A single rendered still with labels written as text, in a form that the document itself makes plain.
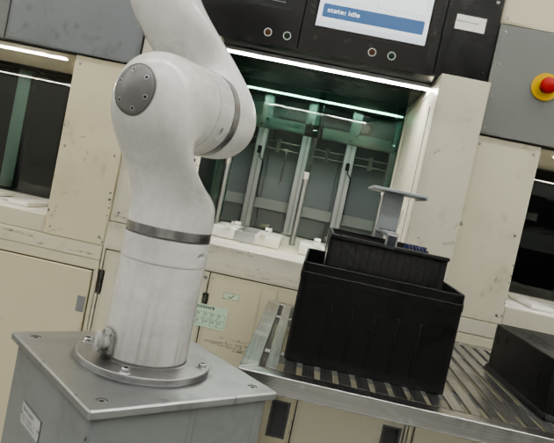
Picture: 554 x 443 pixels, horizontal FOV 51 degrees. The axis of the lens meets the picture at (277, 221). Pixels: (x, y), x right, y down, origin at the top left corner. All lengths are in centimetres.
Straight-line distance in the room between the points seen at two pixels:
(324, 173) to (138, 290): 169
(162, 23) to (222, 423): 55
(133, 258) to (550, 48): 119
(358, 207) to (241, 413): 166
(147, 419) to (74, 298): 93
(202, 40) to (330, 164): 158
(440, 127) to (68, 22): 99
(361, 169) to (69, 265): 126
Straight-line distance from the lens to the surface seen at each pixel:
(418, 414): 95
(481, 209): 156
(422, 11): 159
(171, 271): 78
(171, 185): 76
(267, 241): 171
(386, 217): 110
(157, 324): 80
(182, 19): 87
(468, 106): 151
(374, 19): 157
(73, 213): 163
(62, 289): 166
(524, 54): 162
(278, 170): 241
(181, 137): 73
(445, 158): 149
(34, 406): 87
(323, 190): 240
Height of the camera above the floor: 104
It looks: 3 degrees down
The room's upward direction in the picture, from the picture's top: 12 degrees clockwise
